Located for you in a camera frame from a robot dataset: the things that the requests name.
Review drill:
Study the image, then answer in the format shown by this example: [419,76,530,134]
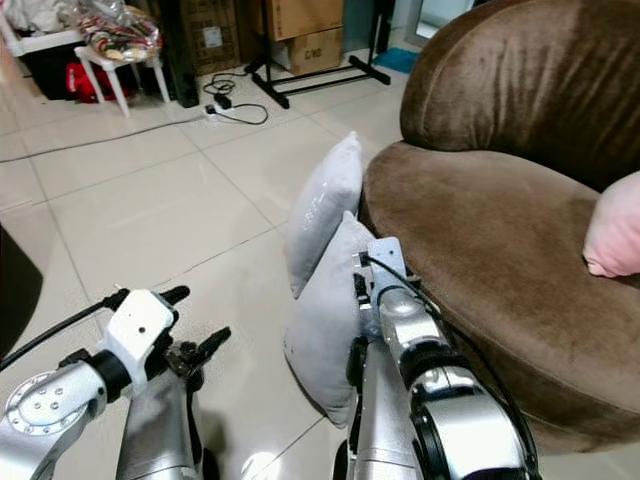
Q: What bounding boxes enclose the large grey pillow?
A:
[282,211,377,429]

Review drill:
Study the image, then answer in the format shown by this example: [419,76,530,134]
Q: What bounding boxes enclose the small grey pillow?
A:
[284,131,364,299]

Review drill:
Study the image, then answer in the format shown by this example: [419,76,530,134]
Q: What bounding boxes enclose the brown velvet sofa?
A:
[358,0,640,456]

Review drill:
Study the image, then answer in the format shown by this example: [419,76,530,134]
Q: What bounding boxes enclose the blue floor mat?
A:
[374,46,422,75]

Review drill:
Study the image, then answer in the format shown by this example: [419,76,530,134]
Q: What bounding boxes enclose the pink pillow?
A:
[582,169,640,280]

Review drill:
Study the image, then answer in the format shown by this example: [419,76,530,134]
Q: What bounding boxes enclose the black furniture piece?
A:
[0,224,34,358]

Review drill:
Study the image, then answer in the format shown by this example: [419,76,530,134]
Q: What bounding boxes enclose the black metal stand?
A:
[246,0,393,110]

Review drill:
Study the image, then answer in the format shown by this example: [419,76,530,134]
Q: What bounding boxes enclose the red bag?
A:
[64,62,128,105]

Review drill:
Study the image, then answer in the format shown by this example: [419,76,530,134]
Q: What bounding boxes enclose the tall black speaker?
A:
[160,0,202,108]

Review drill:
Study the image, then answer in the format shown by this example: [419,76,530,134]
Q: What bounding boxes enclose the white plastic stool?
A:
[74,43,170,120]

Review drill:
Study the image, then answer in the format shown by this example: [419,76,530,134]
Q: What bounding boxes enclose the printed cardboard box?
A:
[284,28,347,77]

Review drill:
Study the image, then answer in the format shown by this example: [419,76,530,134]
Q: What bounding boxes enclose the dark box with white label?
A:
[180,0,243,74]

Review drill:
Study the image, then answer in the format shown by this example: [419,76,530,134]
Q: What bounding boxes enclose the clear bag of goods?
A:
[79,8,162,64]

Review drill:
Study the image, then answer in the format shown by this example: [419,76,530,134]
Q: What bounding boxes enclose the plain cardboard box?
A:
[264,0,347,42]

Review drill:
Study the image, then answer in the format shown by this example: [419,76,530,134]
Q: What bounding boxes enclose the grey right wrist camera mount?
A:
[364,236,410,303]

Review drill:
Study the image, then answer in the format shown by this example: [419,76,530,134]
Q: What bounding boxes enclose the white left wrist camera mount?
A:
[102,289,177,391]

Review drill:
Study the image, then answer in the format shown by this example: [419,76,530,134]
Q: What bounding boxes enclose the power strip with black cable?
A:
[203,73,270,127]

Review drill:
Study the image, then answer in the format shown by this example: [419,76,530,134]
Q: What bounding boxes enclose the white door frame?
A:
[404,0,473,50]

